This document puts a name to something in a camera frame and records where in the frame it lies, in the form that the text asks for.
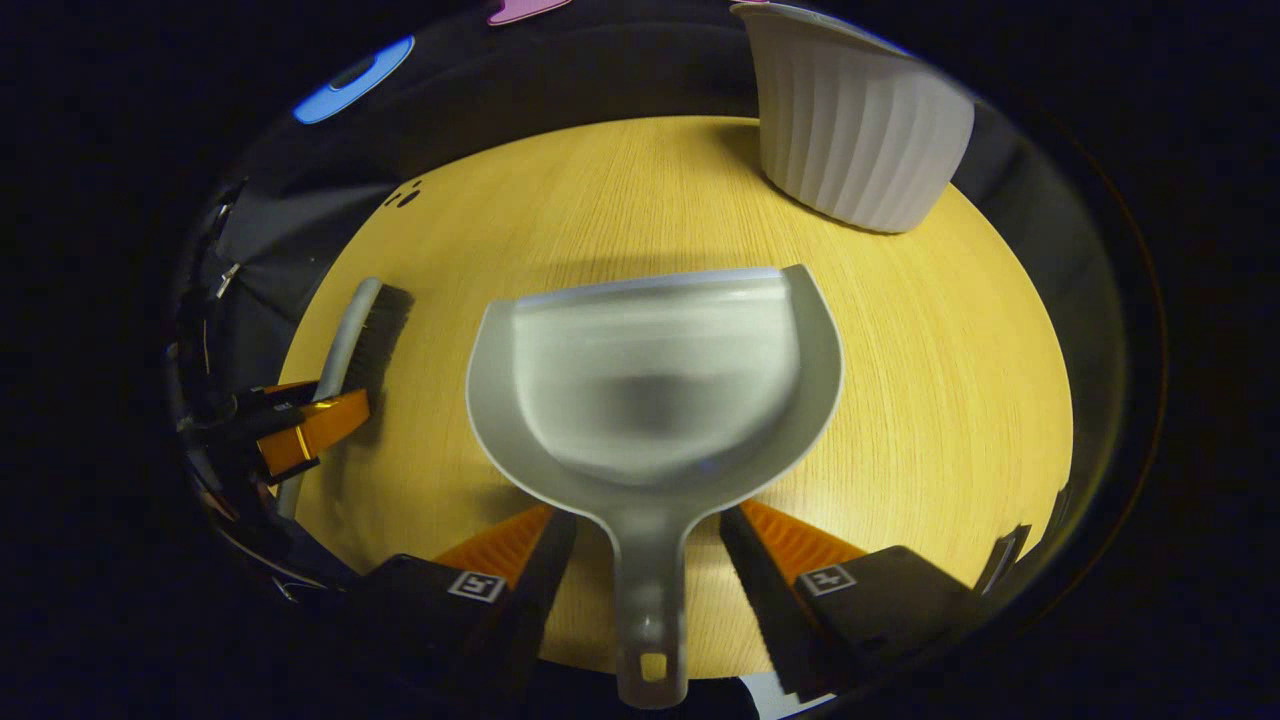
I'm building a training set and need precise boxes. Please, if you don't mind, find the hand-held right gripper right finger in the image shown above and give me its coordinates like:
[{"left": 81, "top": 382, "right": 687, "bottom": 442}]
[{"left": 719, "top": 499, "right": 987, "bottom": 703}]

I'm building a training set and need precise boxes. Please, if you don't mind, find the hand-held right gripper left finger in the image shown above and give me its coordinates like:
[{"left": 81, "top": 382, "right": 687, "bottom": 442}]
[{"left": 345, "top": 505, "right": 580, "bottom": 703}]

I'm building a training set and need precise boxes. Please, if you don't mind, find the wooden desktop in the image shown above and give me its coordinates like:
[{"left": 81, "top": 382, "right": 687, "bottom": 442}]
[{"left": 277, "top": 115, "right": 1076, "bottom": 681}]

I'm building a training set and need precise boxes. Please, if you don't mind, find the white dustpan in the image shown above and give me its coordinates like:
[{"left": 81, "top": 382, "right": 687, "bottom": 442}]
[{"left": 466, "top": 264, "right": 845, "bottom": 711}]

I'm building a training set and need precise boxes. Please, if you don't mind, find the white ribbed garbage bin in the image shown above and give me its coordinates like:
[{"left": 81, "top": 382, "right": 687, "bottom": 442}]
[{"left": 730, "top": 2, "right": 977, "bottom": 235}]

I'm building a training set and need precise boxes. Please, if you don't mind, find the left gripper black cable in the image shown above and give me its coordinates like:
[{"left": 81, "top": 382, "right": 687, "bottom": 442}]
[{"left": 200, "top": 480, "right": 351, "bottom": 601}]

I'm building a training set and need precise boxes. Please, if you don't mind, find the small white broom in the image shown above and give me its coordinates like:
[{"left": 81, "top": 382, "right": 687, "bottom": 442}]
[{"left": 273, "top": 277, "right": 415, "bottom": 521}]

